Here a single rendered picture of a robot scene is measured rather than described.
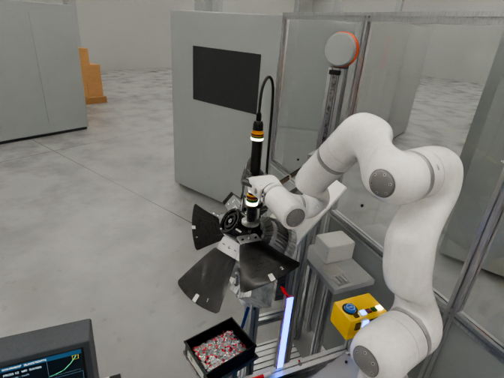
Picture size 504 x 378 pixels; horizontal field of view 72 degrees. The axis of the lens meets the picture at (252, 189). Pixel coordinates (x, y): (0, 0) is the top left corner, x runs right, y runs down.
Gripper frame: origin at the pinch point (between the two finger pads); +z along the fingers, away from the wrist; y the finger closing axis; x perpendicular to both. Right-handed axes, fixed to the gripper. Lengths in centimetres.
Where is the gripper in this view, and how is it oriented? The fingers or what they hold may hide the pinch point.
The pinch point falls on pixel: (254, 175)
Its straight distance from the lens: 126.8
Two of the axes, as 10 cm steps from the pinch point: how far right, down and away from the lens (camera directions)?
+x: 0.8, -8.9, -4.4
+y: 9.2, -1.0, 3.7
